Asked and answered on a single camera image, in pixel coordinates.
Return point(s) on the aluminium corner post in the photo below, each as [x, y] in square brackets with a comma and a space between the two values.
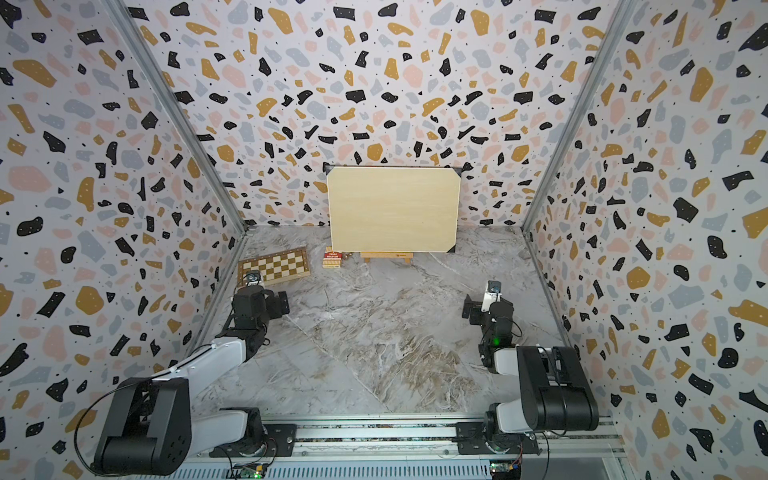
[582, 104]
[120, 17]

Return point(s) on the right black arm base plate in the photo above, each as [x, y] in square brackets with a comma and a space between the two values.
[472, 438]

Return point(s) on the left aluminium corner post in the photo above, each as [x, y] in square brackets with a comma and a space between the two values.
[120, 17]

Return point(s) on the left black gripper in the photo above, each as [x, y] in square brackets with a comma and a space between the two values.
[276, 310]

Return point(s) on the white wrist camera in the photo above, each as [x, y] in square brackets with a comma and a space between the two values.
[492, 293]
[252, 278]

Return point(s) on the wooden tabletop easel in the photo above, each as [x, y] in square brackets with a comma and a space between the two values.
[405, 256]

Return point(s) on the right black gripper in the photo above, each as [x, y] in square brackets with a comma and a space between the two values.
[476, 312]

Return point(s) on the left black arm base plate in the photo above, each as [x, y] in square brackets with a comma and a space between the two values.
[270, 438]

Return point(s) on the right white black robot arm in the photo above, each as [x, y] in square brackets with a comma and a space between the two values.
[554, 394]

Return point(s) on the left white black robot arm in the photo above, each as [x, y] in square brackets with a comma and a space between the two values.
[150, 428]

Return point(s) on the right aluminium corner post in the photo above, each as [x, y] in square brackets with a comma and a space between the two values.
[582, 104]

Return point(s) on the right circuit board with wires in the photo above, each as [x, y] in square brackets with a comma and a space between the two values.
[505, 470]

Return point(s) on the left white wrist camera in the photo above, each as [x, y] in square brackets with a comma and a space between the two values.
[252, 278]

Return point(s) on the green circuit board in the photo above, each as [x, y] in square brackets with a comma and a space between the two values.
[250, 471]

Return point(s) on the wooden chess board box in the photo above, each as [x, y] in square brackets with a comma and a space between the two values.
[275, 268]

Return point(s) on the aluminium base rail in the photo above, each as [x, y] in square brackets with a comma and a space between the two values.
[418, 446]

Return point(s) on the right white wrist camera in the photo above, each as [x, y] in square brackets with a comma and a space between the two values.
[492, 293]

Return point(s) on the red Texas Hold'em card box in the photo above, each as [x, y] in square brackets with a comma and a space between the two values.
[332, 259]

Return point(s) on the light wooden canvas board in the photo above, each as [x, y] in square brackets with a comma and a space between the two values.
[393, 209]

